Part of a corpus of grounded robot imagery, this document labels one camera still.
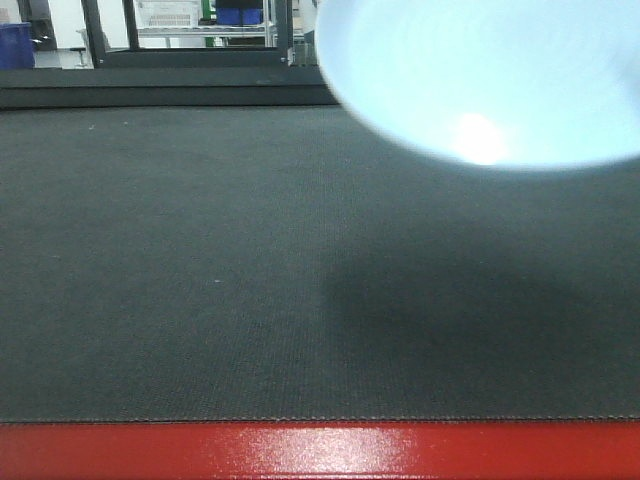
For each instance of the red table edge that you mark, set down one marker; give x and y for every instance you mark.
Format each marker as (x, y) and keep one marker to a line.
(323, 450)

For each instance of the pale blue round plate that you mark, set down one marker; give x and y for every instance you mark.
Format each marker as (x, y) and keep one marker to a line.
(507, 85)

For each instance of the black metal frame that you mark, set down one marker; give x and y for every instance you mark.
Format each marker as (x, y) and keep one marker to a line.
(197, 34)

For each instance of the dark grey table mat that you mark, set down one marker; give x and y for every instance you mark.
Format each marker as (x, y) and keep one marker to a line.
(285, 263)

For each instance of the blue crate far left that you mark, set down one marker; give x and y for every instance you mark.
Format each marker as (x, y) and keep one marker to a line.
(16, 49)

